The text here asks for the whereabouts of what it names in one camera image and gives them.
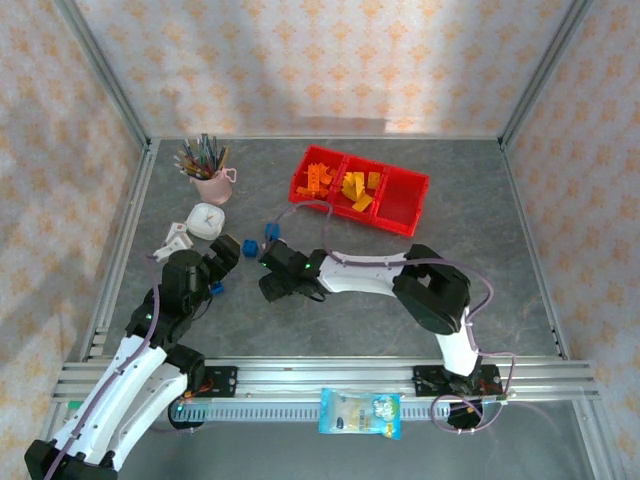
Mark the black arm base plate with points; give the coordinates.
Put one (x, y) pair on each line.
(425, 380)
(222, 382)

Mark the aluminium frame post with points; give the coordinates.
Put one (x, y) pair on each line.
(100, 70)
(545, 70)

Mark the blue white snack packet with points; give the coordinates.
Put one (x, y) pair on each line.
(360, 414)

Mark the pink metal cup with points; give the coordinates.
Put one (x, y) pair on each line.
(215, 187)

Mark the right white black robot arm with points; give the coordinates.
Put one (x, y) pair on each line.
(360, 275)

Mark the yellow lego brick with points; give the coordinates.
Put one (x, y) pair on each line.
(374, 181)
(346, 187)
(362, 203)
(357, 182)

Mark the bunch of coloured pencils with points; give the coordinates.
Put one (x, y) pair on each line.
(200, 160)

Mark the long orange lego beam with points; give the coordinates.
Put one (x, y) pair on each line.
(314, 177)

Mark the aluminium rear rail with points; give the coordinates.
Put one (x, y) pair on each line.
(325, 136)

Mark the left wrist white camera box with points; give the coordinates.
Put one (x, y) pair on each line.
(175, 247)

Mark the blue lego brick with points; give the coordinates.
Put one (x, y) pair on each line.
(272, 231)
(250, 247)
(217, 288)

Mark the white square clock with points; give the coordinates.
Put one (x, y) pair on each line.
(205, 220)

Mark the orange curved lego piece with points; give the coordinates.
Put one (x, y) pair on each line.
(323, 193)
(330, 172)

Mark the orange lego brick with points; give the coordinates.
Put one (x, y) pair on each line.
(304, 190)

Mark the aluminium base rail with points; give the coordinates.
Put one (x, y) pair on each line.
(325, 375)

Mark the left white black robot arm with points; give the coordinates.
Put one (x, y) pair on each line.
(125, 400)

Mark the aluminium side rail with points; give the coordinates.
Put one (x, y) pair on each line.
(530, 235)
(127, 235)

